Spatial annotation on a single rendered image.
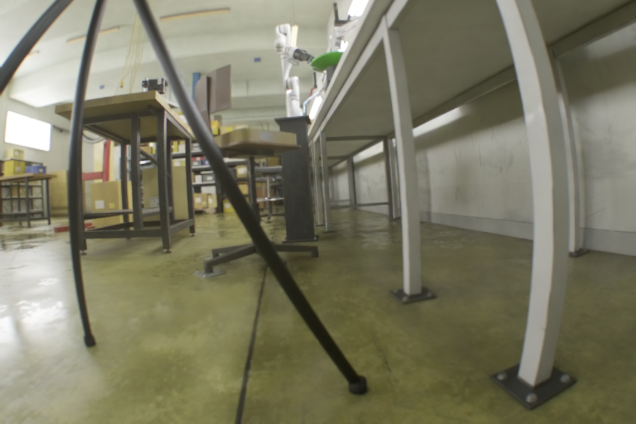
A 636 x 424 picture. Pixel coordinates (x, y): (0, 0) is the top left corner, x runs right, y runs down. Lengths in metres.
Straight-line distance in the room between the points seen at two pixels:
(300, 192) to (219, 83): 1.01
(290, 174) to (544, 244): 1.81
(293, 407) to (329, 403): 0.05
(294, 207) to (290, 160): 0.32
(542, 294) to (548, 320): 0.04
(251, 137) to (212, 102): 0.24
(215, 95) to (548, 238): 1.27
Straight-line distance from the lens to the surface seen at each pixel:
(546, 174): 0.45
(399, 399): 0.52
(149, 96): 1.91
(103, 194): 4.16
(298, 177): 2.07
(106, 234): 2.18
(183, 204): 2.99
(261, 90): 10.56
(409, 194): 0.88
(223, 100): 1.34
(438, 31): 1.19
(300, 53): 1.94
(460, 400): 0.52
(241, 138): 1.32
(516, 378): 0.57
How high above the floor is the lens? 0.33
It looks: 1 degrees up
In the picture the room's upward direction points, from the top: 4 degrees counter-clockwise
